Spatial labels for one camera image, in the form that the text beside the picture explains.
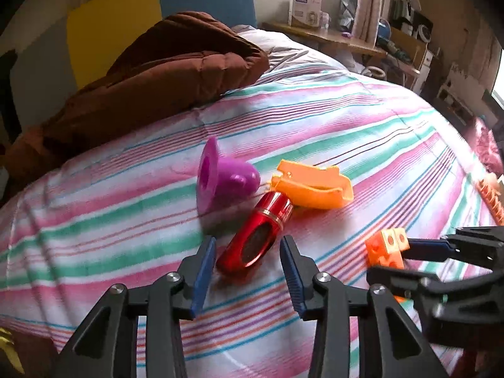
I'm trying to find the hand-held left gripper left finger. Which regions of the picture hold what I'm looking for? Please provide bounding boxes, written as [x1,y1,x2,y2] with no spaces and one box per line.
[51,236,218,378]

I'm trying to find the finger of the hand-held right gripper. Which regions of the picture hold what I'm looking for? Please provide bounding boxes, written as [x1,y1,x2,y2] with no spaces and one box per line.
[404,225,504,270]
[366,266,504,312]

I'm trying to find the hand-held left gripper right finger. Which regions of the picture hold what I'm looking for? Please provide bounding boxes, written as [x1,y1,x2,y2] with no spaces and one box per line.
[279,235,450,378]

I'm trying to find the orange linked toy cubes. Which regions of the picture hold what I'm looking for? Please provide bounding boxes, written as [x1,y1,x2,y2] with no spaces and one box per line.
[364,227,411,270]

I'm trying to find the red metallic tube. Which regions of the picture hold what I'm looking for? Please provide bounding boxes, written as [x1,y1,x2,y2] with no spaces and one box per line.
[216,191,293,274]

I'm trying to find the orange patterned item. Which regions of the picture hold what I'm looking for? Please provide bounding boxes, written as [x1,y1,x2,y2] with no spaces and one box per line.
[476,175,504,225]

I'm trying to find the orange plastic clip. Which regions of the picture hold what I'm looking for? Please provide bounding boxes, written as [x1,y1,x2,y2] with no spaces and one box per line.
[271,159,354,210]

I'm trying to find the purple plastic toy cup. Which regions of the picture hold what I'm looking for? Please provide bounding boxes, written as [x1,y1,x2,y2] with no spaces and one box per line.
[197,136,261,214]

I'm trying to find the dark pink patterned cushion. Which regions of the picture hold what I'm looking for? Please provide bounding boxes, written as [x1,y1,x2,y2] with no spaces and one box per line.
[465,117,504,178]

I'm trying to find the pink green striped blanket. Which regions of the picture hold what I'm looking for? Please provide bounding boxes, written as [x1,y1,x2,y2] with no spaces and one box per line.
[0,61,504,378]

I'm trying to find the wooden shelf unit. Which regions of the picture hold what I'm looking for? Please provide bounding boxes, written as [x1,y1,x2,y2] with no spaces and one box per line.
[390,27,434,91]

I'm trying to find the brown quilted comforter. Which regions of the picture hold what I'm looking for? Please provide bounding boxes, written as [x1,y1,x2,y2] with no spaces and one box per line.
[0,11,270,190]

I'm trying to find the pale grey pillow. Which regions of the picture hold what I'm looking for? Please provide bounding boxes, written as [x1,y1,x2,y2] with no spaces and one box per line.
[232,26,355,75]

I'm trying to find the wooden desk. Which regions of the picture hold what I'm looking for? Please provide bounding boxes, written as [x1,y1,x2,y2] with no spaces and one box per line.
[262,21,422,77]

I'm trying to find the pale patterned curtain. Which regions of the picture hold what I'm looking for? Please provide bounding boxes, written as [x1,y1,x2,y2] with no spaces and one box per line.
[341,0,390,44]

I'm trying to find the black hanging cloth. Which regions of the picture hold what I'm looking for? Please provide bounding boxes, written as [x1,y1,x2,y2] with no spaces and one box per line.
[0,49,22,144]

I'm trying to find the white cardboard box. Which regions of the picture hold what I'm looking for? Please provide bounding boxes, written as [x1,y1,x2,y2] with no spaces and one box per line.
[287,0,323,28]

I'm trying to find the grey yellow blue headboard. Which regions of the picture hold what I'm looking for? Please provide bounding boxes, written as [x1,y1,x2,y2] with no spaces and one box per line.
[8,0,258,127]

